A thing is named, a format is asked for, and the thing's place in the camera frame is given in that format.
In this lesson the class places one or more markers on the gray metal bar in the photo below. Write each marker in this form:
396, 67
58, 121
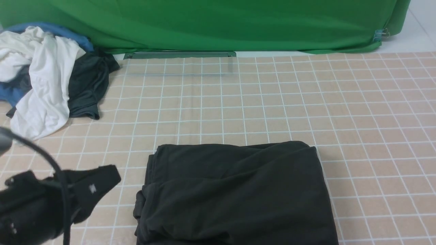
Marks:
178, 54

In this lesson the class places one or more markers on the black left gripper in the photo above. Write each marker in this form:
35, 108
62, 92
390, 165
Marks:
29, 199

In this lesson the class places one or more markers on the beige checkered table mat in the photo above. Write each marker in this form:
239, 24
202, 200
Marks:
371, 117

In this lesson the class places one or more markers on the white crumpled garment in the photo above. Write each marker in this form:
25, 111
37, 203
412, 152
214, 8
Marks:
43, 110

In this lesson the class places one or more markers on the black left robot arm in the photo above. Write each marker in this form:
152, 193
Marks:
34, 233

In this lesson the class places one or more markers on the blue crumpled garment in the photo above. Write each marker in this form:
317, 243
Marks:
73, 35

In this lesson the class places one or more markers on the dark gray crumpled garment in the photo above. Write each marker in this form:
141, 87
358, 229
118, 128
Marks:
88, 84

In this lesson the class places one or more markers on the green backdrop cloth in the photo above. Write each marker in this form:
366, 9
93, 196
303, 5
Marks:
311, 26

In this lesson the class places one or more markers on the blue binder clip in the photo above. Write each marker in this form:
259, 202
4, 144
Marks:
381, 34

